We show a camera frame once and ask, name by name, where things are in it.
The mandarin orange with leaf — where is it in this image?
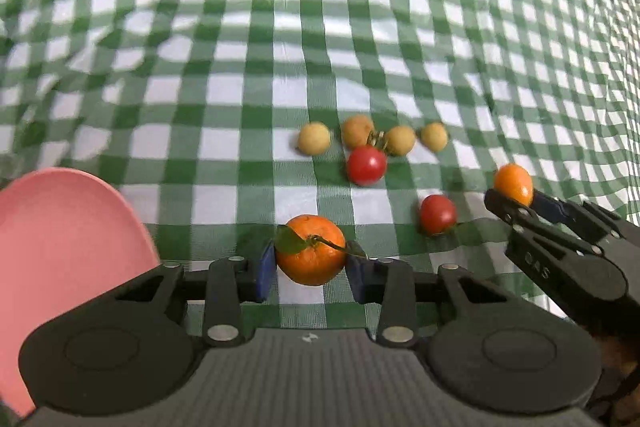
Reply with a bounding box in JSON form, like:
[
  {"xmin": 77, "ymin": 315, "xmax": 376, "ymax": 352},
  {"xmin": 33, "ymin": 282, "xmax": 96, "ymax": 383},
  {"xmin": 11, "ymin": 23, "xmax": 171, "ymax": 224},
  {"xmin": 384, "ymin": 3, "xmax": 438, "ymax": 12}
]
[{"xmin": 275, "ymin": 214, "xmax": 369, "ymax": 287}]

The red cherry tomato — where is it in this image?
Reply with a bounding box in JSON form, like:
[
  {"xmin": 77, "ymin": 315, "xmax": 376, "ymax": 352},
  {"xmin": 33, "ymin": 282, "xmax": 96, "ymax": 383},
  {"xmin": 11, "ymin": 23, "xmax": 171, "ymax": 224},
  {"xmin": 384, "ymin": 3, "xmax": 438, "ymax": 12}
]
[
  {"xmin": 418, "ymin": 194, "xmax": 459, "ymax": 237},
  {"xmin": 346, "ymin": 145, "xmax": 389, "ymax": 186}
]

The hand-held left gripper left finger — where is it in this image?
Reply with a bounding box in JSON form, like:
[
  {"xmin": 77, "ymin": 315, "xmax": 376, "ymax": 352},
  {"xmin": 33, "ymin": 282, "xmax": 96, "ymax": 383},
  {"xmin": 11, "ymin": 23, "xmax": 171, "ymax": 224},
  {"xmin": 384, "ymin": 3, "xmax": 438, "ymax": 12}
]
[{"xmin": 116, "ymin": 241, "xmax": 277, "ymax": 348}]

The yellow longan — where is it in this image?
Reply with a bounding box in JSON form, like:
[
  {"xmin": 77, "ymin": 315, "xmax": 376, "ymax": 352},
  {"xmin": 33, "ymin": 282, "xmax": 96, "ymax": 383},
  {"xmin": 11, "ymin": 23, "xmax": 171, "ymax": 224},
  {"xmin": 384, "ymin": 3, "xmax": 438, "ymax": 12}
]
[
  {"xmin": 419, "ymin": 121, "xmax": 450, "ymax": 153},
  {"xmin": 297, "ymin": 121, "xmax": 332, "ymax": 156},
  {"xmin": 383, "ymin": 125, "xmax": 417, "ymax": 157}
]

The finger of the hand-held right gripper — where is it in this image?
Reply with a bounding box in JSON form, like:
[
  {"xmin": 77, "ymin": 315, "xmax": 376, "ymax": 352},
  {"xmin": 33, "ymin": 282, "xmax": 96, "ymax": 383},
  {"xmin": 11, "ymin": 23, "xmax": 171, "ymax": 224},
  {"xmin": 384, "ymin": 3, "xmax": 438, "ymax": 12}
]
[
  {"xmin": 483, "ymin": 188, "xmax": 629, "ymax": 324},
  {"xmin": 529, "ymin": 188, "xmax": 640, "ymax": 259}
]

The small orange kumquat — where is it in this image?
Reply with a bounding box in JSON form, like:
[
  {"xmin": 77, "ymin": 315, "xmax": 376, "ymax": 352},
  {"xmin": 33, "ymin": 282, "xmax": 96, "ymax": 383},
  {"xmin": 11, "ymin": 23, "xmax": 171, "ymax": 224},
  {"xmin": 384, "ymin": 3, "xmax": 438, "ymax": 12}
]
[{"xmin": 493, "ymin": 163, "xmax": 535, "ymax": 208}]

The green checked tablecloth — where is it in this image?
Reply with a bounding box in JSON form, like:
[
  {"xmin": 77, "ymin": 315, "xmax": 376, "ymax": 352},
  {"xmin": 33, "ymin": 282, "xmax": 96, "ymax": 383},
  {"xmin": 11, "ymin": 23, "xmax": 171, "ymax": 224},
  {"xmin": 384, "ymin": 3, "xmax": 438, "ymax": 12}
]
[{"xmin": 0, "ymin": 0, "xmax": 640, "ymax": 330}]

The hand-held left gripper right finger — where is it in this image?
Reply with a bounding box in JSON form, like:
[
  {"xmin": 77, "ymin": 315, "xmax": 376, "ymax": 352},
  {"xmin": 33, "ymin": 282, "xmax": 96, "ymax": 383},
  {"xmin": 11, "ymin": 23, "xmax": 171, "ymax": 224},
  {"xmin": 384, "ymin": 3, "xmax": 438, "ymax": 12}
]
[{"xmin": 344, "ymin": 253, "xmax": 501, "ymax": 349}]

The brownish longan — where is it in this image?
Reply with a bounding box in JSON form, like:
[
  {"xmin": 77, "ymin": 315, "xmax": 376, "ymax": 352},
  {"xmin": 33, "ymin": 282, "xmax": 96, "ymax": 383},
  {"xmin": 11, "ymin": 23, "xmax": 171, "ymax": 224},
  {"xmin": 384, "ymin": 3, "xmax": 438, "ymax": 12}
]
[{"xmin": 341, "ymin": 114, "xmax": 376, "ymax": 150}]

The pink plate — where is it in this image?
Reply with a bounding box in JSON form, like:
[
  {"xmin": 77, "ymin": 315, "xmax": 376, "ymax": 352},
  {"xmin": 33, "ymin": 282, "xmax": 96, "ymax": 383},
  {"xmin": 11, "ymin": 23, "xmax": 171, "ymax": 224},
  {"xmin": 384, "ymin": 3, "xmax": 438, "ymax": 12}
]
[{"xmin": 0, "ymin": 167, "xmax": 162, "ymax": 419}]

